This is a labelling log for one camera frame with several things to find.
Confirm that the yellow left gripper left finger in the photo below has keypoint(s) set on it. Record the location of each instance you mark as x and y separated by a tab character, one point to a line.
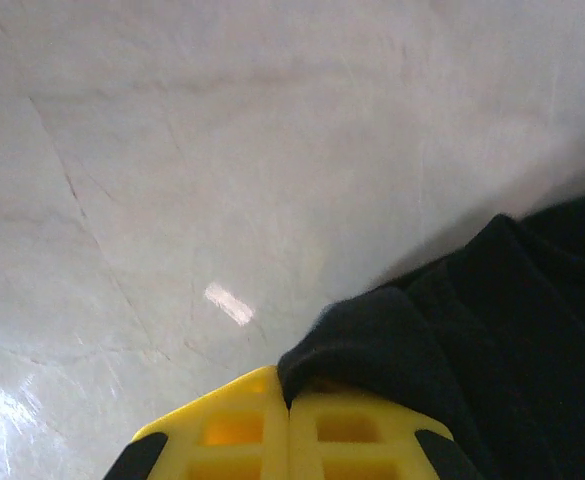
232	430

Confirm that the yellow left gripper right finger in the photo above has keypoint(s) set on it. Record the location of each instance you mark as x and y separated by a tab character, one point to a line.
362	440

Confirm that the black t-shirt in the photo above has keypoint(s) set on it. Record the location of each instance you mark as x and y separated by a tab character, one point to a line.
482	345

